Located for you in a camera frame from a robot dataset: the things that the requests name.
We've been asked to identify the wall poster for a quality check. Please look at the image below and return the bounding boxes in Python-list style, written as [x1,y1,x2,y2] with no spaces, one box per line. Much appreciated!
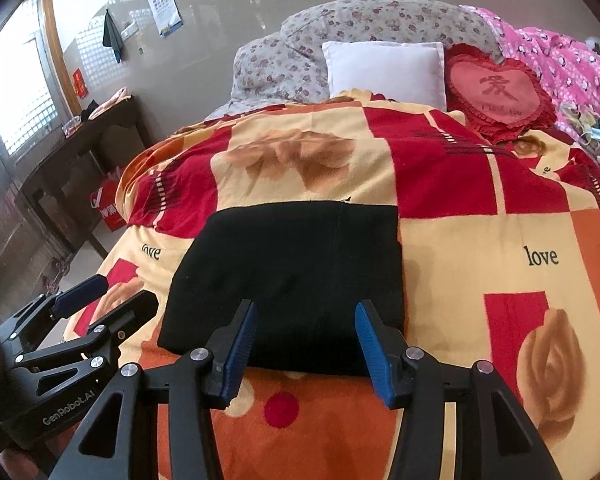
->
[142,0,184,38]

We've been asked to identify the lattice window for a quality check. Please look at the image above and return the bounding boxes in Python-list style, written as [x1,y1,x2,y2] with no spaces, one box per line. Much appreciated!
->
[0,0,71,201]

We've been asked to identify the red orange printed blanket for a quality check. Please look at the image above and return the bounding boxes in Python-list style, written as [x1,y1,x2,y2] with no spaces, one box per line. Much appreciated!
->
[62,87,600,480]

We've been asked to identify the dark hanging cloth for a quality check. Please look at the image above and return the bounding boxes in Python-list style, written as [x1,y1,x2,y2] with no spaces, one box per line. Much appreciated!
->
[102,9,123,63]

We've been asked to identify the person's left forearm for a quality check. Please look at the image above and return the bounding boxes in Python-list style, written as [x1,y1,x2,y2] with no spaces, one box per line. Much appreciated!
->
[0,440,48,480]

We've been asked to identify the white pillow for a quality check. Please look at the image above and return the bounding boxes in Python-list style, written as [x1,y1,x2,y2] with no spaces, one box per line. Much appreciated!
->
[321,40,448,111]

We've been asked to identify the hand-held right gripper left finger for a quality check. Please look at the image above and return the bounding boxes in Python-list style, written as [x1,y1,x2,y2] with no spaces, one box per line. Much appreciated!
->
[47,299,259,480]

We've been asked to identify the multicoloured patterned cloth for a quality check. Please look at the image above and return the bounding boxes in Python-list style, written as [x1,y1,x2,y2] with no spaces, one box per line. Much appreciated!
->
[555,102,600,186]

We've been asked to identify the red bag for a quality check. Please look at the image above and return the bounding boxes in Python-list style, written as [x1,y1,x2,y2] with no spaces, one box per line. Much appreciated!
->
[90,167,131,233]

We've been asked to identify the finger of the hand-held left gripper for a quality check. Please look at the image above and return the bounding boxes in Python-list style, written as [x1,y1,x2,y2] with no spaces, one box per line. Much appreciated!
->
[11,289,160,401]
[0,274,110,356]

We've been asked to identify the black pants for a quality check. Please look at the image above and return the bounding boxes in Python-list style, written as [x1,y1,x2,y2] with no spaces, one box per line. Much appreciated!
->
[156,200,406,378]

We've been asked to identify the peach cloth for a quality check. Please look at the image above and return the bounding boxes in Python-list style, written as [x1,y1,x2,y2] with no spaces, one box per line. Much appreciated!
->
[97,87,133,111]

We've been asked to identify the dark wooden table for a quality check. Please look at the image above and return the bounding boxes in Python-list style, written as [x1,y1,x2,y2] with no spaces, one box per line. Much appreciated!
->
[17,95,153,261]

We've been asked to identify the grey floral quilt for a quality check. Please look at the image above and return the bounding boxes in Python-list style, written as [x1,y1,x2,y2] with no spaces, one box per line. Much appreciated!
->
[202,0,503,121]

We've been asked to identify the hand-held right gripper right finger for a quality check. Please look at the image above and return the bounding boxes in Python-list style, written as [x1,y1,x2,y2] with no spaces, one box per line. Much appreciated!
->
[354,300,563,480]

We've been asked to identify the pink printed quilt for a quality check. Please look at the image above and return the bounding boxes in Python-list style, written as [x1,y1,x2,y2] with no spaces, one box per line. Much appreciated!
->
[460,5,600,131]

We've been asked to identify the red heart-shaped cushion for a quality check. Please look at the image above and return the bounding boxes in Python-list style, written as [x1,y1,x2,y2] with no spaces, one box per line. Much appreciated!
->
[444,42,558,146]

